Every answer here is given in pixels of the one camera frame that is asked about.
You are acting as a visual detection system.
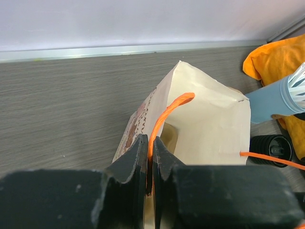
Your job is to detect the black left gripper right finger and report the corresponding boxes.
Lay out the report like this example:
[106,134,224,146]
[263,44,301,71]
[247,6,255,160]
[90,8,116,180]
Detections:
[152,138,304,229]

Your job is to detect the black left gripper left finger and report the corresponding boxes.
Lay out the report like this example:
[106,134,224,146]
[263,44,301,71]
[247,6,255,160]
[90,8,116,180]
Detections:
[0,135,148,229]

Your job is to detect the brown pulp cup carrier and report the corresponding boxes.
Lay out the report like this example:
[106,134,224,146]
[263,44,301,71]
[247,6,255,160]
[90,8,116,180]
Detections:
[160,123,178,154]

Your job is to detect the cream paper bag orange handles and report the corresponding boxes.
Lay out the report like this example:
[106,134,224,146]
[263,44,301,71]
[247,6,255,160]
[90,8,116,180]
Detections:
[112,60,305,229]

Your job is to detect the black ribbed cup lid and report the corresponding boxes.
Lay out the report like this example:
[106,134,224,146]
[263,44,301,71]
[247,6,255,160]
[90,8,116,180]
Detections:
[250,135,293,161]

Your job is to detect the light blue straw cup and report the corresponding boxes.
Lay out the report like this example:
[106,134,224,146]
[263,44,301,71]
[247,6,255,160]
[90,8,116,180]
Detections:
[246,63,305,124]

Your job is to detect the orange cartoon print cloth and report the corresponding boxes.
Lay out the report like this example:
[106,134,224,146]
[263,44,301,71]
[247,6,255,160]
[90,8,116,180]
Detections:
[243,34,305,161]

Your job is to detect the aluminium frame rail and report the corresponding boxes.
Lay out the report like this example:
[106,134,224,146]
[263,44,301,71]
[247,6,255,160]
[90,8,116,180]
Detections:
[0,40,266,63]

